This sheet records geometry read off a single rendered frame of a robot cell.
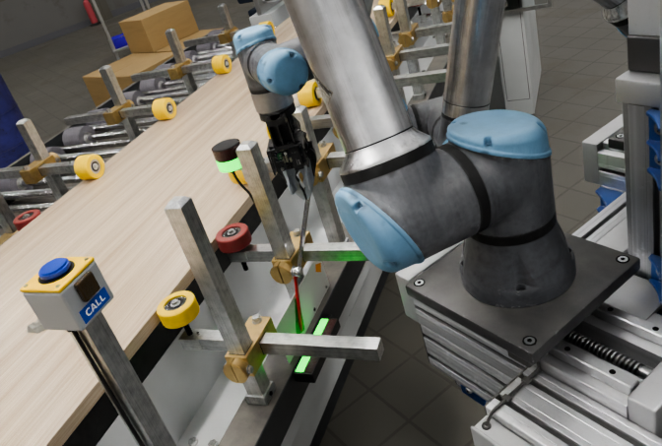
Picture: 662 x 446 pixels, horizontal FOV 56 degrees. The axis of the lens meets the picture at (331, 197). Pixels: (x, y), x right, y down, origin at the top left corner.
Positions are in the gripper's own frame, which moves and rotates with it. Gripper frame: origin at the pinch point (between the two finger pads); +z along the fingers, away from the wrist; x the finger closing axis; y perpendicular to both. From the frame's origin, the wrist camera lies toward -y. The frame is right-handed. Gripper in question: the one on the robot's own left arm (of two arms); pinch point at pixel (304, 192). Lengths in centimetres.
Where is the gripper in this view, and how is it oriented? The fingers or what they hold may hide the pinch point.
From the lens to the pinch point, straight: 129.1
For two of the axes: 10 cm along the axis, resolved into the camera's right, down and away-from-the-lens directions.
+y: 0.1, 4.8, -8.8
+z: 2.5, 8.5, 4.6
